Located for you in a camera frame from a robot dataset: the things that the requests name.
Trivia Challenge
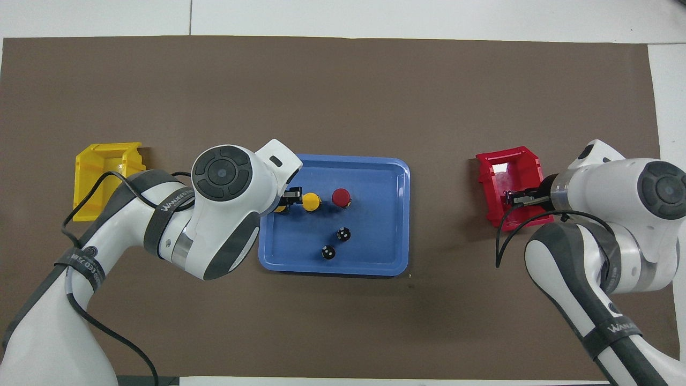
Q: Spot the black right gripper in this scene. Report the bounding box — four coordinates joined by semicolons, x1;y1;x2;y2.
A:
507;177;558;211

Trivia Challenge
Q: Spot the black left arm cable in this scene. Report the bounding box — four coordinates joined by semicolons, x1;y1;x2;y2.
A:
60;170;195;386

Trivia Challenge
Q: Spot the red plastic bin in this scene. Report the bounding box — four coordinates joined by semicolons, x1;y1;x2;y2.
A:
475;145;556;232

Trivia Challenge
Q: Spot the yellow plastic bin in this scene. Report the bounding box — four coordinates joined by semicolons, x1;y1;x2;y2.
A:
72;142;147;222

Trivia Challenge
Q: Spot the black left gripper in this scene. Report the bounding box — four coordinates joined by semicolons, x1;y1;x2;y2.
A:
277;187;304;209

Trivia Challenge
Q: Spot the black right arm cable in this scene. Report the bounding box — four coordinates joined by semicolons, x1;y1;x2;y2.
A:
495;201;617;286

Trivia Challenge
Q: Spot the blue plastic tray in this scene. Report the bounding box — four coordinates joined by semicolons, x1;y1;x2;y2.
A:
258;154;412;277

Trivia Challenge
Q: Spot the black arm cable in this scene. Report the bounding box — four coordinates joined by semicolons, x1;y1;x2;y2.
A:
60;170;195;386
495;201;617;286

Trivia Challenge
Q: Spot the brown paper mat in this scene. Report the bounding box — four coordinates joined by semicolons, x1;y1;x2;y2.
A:
0;36;681;382

